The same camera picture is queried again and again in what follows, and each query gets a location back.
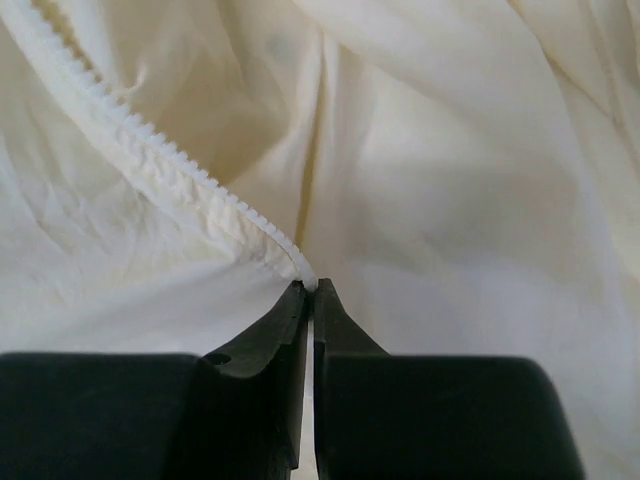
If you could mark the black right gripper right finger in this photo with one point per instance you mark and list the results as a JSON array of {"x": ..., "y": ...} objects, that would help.
[{"x": 384, "y": 416}]

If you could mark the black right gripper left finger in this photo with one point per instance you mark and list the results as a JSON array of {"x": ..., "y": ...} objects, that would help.
[{"x": 234, "y": 413}]

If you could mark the cream yellow jacket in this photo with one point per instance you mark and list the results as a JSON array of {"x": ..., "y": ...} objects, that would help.
[{"x": 466, "y": 173}]

